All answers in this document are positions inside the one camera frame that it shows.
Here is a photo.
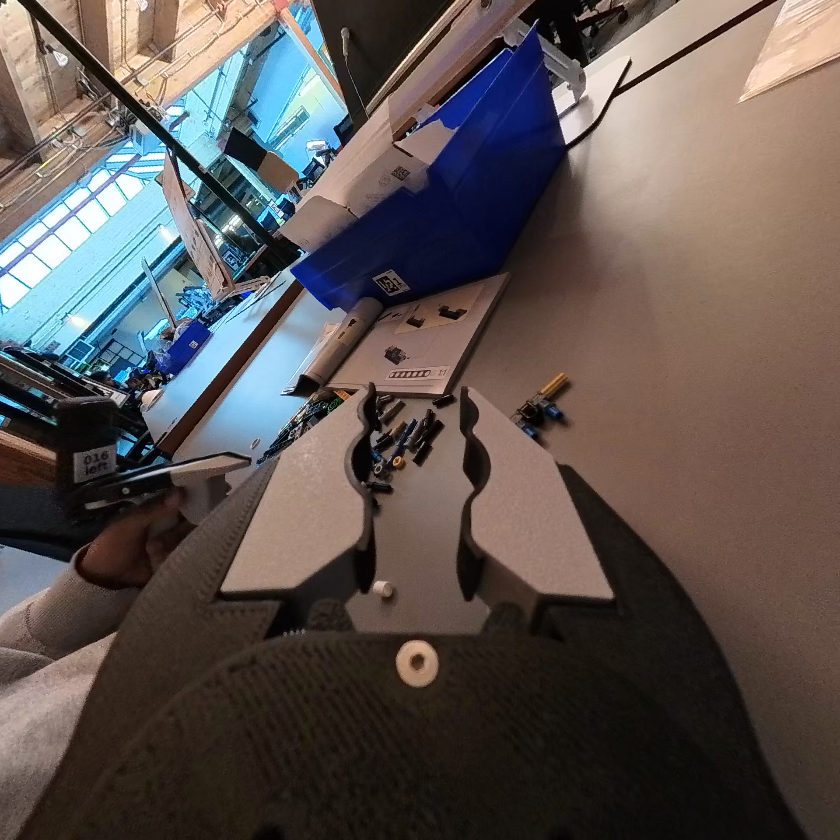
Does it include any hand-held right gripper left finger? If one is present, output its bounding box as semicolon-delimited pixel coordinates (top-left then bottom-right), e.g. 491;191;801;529
220;383;380;601

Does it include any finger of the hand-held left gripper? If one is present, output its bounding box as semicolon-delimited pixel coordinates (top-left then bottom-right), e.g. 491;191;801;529
164;451;254;527

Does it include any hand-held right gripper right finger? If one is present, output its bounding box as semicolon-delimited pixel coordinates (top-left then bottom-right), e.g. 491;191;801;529
458;386;616;609

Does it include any pile of lego pieces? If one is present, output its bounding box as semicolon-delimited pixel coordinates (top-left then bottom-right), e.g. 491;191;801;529
256;387;460;494

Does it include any person's left forearm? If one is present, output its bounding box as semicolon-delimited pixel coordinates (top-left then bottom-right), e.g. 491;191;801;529
0;545;144;657

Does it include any lego assembly with yellow axle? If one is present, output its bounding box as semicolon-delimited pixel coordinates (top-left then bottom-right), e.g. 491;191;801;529
511;372;571;443

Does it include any lego instruction booklet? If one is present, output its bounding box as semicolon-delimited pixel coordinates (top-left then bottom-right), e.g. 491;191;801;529
282;272;512;401

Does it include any person's left hand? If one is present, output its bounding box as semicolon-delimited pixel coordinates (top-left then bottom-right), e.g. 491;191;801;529
79;491;194;589

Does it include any small blue crate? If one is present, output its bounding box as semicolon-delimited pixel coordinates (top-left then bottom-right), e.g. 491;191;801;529
167;320;213;376

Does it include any grey zip sweater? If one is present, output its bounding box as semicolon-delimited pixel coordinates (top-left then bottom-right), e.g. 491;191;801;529
0;646;129;840

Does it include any black pole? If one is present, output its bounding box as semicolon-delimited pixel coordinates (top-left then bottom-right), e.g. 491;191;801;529
18;0;298;258

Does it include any blue plastic bin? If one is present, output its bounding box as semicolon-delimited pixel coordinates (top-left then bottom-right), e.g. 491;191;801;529
290;28;568;311

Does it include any cardboard box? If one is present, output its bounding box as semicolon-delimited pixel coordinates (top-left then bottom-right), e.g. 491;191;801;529
278;91;462;252

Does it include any white monitor stand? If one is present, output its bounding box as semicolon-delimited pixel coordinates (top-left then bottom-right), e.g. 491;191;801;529
504;18;632;147

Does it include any dark monitor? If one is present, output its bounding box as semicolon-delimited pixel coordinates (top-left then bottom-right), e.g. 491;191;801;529
311;0;532;116

